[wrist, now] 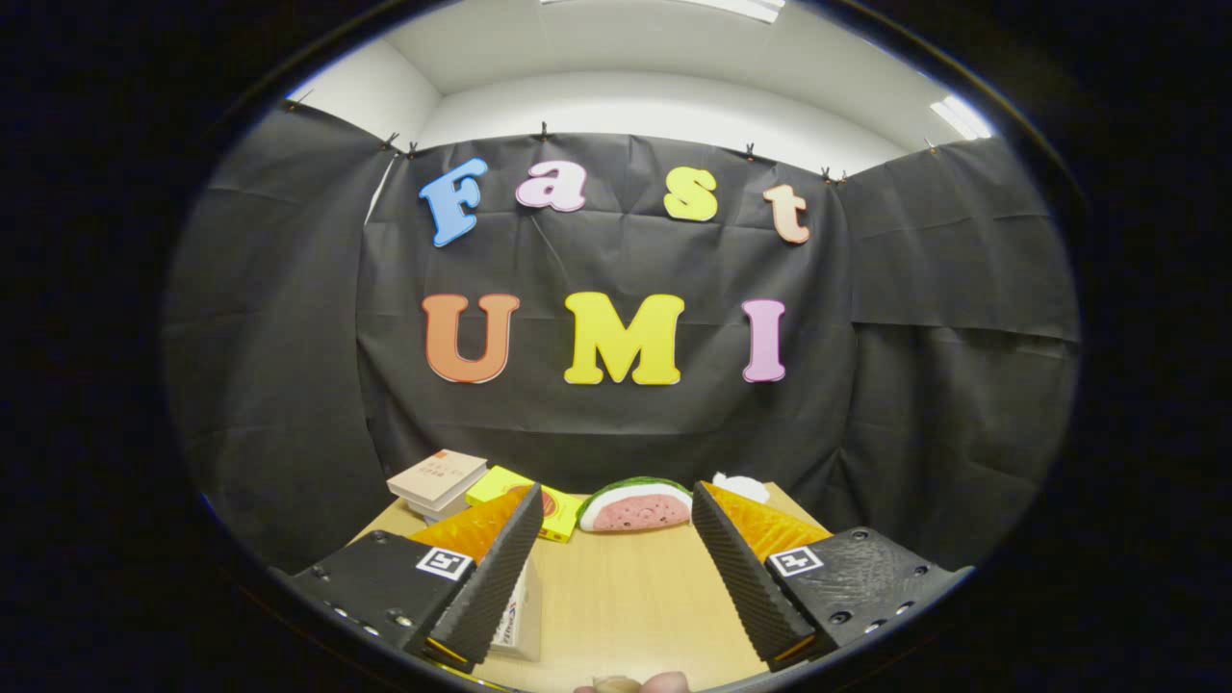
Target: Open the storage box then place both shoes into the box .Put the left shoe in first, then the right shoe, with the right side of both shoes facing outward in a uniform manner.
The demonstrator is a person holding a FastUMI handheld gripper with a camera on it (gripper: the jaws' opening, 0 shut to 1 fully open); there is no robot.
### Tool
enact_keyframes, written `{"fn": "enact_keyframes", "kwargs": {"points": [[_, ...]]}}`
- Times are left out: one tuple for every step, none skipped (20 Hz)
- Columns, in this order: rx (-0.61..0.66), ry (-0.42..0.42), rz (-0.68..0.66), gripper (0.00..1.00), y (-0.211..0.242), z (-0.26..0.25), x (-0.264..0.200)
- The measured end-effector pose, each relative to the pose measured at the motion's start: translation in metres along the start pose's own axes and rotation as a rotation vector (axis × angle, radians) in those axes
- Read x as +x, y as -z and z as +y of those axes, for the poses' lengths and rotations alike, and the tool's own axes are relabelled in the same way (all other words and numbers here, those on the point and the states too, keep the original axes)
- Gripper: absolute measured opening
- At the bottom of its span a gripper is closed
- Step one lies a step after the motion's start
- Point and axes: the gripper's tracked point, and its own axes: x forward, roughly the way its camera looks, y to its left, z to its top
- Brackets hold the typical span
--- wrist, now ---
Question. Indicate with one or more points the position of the yellow book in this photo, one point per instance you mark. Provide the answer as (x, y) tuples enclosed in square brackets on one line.
[(558, 515)]

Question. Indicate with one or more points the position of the white plush toy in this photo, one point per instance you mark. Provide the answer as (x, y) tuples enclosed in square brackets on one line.
[(741, 488)]

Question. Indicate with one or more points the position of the white book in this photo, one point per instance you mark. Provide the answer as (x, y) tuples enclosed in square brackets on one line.
[(438, 510)]

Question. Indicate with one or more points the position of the cream fabric storage box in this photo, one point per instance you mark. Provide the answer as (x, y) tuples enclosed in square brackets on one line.
[(529, 626)]

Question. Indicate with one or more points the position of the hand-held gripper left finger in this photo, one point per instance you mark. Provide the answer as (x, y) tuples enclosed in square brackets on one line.
[(491, 587)]

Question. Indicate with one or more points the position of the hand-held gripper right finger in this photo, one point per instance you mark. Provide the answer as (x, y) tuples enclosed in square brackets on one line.
[(746, 587)]

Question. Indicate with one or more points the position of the long ceiling light panel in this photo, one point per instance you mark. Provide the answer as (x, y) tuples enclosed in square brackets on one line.
[(741, 8)]

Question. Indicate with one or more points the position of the watermelon slice plush toy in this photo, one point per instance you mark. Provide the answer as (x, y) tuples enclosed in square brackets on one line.
[(635, 510)]

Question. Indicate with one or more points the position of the small ceiling light panel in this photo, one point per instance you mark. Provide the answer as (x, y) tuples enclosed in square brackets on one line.
[(961, 117)]

